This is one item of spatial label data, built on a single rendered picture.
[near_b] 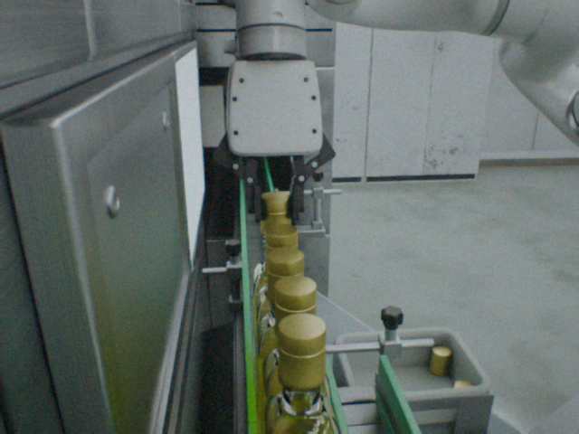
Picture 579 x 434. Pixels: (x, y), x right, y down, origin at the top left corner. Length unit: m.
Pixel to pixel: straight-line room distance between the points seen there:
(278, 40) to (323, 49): 0.87
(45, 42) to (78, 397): 0.19
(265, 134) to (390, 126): 3.89
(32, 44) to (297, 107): 0.33
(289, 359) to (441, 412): 0.53
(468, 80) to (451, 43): 0.34
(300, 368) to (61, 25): 0.25
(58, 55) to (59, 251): 0.10
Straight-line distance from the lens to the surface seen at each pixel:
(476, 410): 0.88
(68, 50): 0.31
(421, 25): 0.64
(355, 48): 4.25
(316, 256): 1.56
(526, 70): 0.68
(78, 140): 0.28
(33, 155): 0.26
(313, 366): 0.36
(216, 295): 1.61
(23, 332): 0.29
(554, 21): 0.62
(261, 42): 0.54
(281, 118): 0.54
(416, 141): 4.51
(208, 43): 1.39
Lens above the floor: 1.36
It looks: 22 degrees down
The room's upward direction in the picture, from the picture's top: straight up
